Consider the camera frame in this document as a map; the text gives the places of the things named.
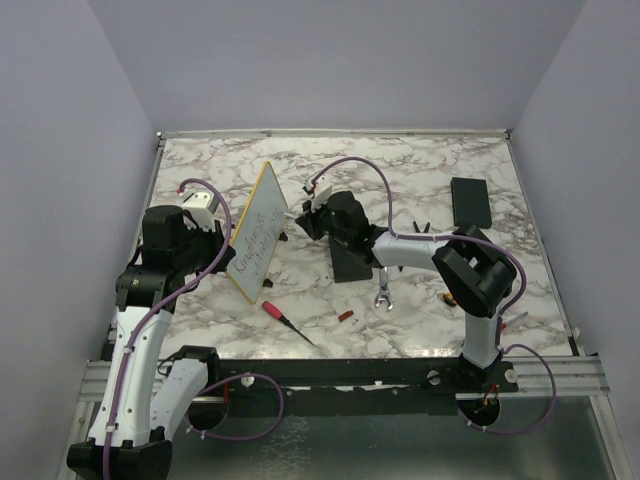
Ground black front mounting rail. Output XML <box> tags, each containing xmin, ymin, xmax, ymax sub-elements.
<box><xmin>162</xmin><ymin>344</ymin><xmax>501</xmax><ymax>419</ymax></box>

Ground black rectangular box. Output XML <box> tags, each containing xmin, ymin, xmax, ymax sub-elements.
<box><xmin>450</xmin><ymin>177</ymin><xmax>493</xmax><ymax>229</ymax></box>

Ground black flat rectangular pad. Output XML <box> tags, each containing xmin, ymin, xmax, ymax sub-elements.
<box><xmin>329</xmin><ymin>239</ymin><xmax>373</xmax><ymax>283</ymax></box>

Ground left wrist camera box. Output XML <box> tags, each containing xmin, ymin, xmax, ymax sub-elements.
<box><xmin>182</xmin><ymin>191</ymin><xmax>219</xmax><ymax>231</ymax></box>

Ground red handled screwdriver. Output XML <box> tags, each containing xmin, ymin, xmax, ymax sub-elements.
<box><xmin>262</xmin><ymin>301</ymin><xmax>314</xmax><ymax>346</ymax></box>

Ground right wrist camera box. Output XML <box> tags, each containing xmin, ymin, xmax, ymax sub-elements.
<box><xmin>302</xmin><ymin>174</ymin><xmax>333</xmax><ymax>212</ymax></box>

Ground silver open-end wrench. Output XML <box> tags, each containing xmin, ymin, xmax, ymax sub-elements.
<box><xmin>374</xmin><ymin>267</ymin><xmax>394</xmax><ymax>312</ymax></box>

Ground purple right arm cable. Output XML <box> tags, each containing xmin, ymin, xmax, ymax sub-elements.
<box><xmin>307</xmin><ymin>157</ymin><xmax>559</xmax><ymax>435</ymax></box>

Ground black handled pliers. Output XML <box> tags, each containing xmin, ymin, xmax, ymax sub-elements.
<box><xmin>412</xmin><ymin>221</ymin><xmax>431</xmax><ymax>234</ymax></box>

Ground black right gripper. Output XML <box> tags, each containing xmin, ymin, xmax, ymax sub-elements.
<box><xmin>297</xmin><ymin>194</ymin><xmax>352</xmax><ymax>247</ymax></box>

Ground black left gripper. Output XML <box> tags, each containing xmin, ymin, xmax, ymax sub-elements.
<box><xmin>176</xmin><ymin>217</ymin><xmax>237</xmax><ymax>274</ymax></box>

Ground red marker cap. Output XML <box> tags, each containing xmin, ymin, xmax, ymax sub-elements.
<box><xmin>338</xmin><ymin>310</ymin><xmax>354</xmax><ymax>322</ymax></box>

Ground yellow framed whiteboard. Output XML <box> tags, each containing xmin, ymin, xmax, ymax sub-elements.
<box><xmin>226</xmin><ymin>162</ymin><xmax>289</xmax><ymax>304</ymax></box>

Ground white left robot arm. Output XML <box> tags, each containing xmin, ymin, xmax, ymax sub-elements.
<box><xmin>67</xmin><ymin>193</ymin><xmax>235</xmax><ymax>479</ymax></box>

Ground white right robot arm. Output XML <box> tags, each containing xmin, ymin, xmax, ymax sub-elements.
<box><xmin>295</xmin><ymin>191</ymin><xmax>516</xmax><ymax>391</ymax></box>

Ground yellow utility knife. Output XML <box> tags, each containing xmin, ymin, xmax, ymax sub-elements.
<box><xmin>442</xmin><ymin>294</ymin><xmax>457</xmax><ymax>306</ymax></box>

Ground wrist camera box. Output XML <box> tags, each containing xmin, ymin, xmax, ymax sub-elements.
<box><xmin>302</xmin><ymin>174</ymin><xmax>333</xmax><ymax>212</ymax></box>
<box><xmin>182</xmin><ymin>191</ymin><xmax>219</xmax><ymax>231</ymax></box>

